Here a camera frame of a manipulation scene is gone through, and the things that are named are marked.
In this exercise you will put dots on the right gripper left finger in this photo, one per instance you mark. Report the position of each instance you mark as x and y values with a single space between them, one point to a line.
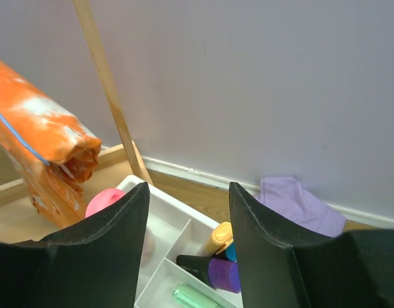
93 263

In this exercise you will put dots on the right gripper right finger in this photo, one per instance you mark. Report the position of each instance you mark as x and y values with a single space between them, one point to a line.
282 264

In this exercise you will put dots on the green highlighter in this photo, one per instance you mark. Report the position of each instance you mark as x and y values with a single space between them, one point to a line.
189 297

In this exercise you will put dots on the black purple highlighter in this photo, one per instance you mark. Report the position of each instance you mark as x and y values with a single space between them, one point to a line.
216 273

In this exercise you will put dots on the orange pink highlighter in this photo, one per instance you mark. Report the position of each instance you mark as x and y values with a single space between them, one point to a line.
219 240

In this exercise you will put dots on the black blue highlighter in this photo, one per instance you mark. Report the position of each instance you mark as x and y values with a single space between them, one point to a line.
229 254

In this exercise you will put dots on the paper clip jar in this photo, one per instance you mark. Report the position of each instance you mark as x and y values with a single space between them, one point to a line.
148 248

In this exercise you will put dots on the pink capped tube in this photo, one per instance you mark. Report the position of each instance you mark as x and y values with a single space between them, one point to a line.
102 200

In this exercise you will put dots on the white drawer organizer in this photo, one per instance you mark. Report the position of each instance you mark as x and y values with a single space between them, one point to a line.
177 229

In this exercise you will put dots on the wooden clothes rack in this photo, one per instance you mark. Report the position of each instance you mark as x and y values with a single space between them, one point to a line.
44 42

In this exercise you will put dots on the purple cloth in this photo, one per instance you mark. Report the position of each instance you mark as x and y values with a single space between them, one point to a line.
286 196

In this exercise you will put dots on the orange bleached shorts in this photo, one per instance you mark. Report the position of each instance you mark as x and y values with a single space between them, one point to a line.
57 135

